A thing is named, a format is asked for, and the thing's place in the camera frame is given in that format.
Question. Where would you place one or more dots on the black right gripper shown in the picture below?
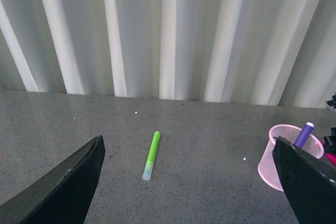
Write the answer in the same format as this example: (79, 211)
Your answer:
(329, 141)

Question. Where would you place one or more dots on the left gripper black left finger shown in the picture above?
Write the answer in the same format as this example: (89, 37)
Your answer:
(64, 194)

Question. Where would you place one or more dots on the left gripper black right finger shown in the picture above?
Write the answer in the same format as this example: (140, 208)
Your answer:
(308, 183)

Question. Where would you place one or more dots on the pink marker pen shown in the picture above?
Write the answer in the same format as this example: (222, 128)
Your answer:
(331, 157)

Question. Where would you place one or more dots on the purple marker pen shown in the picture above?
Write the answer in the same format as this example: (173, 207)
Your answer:
(304, 134)

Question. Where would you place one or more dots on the pink mesh pen cup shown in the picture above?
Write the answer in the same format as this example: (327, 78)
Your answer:
(266, 167)

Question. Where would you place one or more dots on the green marker pen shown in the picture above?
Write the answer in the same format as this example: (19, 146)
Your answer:
(151, 156)

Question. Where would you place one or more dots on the white pleated curtain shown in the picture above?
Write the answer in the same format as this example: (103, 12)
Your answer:
(264, 52)

